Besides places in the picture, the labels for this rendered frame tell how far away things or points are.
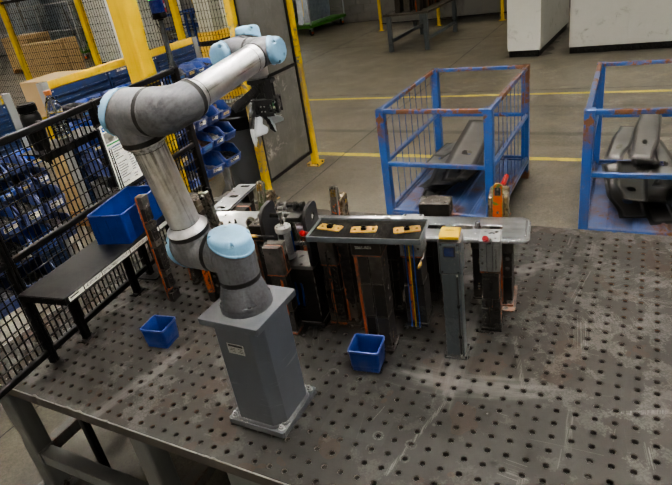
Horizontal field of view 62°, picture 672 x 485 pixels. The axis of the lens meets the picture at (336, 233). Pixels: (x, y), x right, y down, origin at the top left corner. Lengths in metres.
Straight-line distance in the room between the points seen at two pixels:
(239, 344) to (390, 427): 0.51
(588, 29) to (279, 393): 8.49
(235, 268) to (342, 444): 0.60
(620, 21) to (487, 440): 8.35
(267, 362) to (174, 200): 0.52
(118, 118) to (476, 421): 1.26
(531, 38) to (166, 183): 8.55
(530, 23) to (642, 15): 1.52
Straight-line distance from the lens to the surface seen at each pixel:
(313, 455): 1.70
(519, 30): 9.70
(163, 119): 1.34
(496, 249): 1.86
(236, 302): 1.55
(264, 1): 5.22
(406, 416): 1.78
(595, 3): 9.54
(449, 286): 1.77
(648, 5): 9.54
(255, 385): 1.68
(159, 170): 1.48
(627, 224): 3.95
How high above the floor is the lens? 1.96
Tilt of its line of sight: 27 degrees down
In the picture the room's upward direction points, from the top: 9 degrees counter-clockwise
